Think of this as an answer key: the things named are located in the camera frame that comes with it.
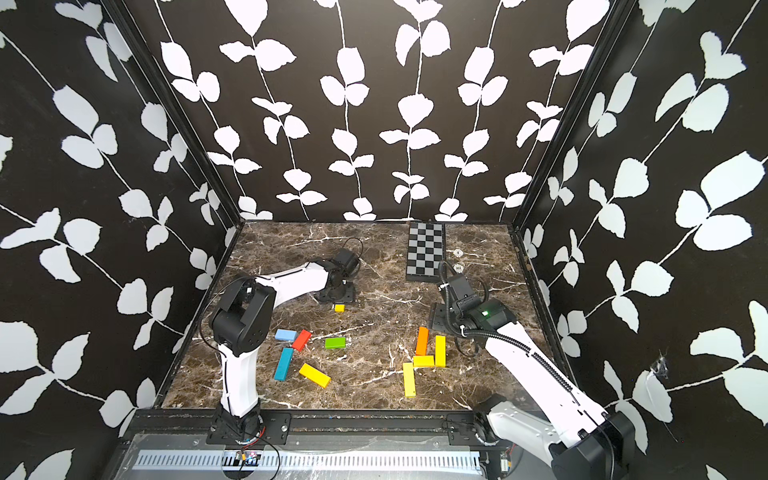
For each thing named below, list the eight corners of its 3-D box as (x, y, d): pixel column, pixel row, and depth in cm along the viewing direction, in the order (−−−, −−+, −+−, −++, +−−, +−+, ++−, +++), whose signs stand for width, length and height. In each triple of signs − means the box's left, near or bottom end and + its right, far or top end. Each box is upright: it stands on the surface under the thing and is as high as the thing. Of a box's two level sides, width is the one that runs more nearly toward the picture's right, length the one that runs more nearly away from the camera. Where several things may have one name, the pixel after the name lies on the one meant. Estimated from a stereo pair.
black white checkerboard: (404, 280, 104) (405, 276, 103) (409, 224, 122) (409, 220, 121) (446, 283, 104) (447, 280, 102) (444, 226, 122) (445, 222, 120)
